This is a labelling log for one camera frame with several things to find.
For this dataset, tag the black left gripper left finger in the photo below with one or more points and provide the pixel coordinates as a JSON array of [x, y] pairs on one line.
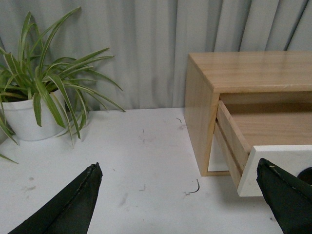
[[70, 211]]

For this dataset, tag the wooden drawer with white front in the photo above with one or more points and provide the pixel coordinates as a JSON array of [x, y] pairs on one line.
[[280, 133]]

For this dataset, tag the grey curtain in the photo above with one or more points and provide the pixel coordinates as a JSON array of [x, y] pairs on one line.
[[151, 39]]

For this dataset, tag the white plant pot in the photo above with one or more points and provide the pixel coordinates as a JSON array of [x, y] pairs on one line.
[[21, 118]]

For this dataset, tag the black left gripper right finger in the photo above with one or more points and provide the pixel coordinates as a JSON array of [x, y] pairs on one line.
[[289, 197]]

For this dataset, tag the green spider plant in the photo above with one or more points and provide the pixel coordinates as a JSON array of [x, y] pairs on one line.
[[61, 83]]

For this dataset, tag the wooden drawer cabinet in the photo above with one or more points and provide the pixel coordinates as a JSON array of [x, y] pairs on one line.
[[238, 78]]

